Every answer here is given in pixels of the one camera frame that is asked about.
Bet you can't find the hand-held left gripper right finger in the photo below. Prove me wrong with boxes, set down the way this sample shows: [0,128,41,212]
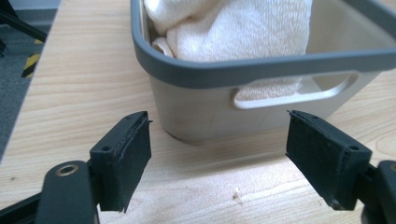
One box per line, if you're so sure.
[285,109,374,211]

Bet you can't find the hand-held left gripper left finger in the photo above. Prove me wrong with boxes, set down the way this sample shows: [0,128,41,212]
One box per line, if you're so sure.
[89,110,152,214]

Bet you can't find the white basket with grey rim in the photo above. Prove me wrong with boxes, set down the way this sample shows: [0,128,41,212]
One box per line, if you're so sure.
[130,0,396,145]

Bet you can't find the white towel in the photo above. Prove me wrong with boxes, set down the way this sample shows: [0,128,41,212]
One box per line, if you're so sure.
[143,0,313,101]

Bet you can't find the yellow and black floor tape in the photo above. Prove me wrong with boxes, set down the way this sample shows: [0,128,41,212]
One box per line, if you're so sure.
[21,38,45,78]

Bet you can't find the black metal stand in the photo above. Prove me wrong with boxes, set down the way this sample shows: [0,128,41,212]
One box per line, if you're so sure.
[0,0,49,58]

